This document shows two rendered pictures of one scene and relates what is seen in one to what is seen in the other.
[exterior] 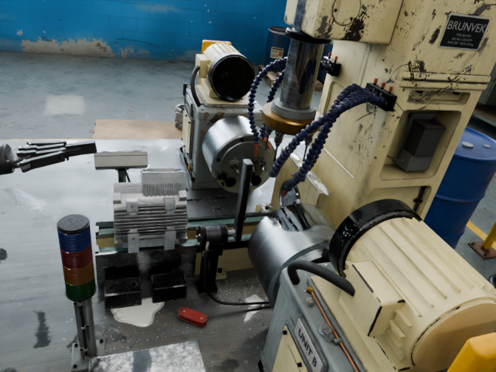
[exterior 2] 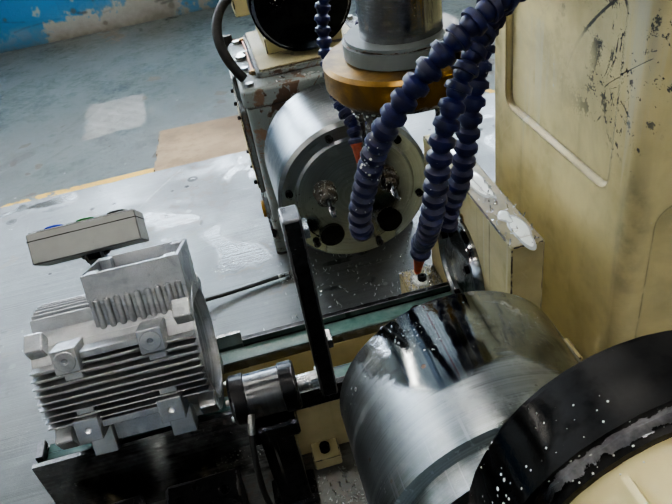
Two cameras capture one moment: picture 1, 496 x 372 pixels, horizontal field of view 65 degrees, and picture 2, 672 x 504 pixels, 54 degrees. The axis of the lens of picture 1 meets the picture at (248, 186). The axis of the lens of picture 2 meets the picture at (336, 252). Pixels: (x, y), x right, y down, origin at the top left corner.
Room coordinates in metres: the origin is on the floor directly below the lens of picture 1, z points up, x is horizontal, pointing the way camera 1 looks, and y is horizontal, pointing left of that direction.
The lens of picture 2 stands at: (0.39, -0.18, 1.60)
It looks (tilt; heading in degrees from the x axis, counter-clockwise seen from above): 36 degrees down; 16
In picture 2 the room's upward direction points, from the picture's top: 10 degrees counter-clockwise
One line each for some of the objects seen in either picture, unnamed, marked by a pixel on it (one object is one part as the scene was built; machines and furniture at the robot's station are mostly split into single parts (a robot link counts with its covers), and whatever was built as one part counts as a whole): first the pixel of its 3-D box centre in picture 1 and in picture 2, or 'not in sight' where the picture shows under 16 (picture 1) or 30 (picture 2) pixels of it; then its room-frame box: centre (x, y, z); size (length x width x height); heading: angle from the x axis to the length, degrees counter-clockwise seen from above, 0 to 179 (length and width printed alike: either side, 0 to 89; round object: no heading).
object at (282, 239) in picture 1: (307, 268); (494, 468); (0.77, -0.18, 1.04); 0.41 x 0.25 x 0.25; 22
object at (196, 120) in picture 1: (218, 133); (314, 125); (1.63, 0.17, 0.99); 0.35 x 0.31 x 0.37; 22
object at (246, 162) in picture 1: (241, 201); (309, 309); (0.90, 0.01, 1.12); 0.04 x 0.03 x 0.26; 112
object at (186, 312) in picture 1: (192, 317); not in sight; (0.76, 0.10, 0.81); 0.09 x 0.03 x 0.02; 74
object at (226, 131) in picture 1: (234, 147); (335, 153); (1.41, 0.08, 1.04); 0.37 x 0.25 x 0.25; 22
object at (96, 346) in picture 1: (82, 297); not in sight; (0.60, 0.33, 1.01); 0.08 x 0.08 x 0.42; 22
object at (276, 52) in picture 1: (304, 58); not in sight; (6.32, -0.55, 0.37); 1.20 x 0.80 x 0.74; 107
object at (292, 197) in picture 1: (288, 201); (458, 265); (1.11, -0.14, 1.02); 0.15 x 0.02 x 0.15; 22
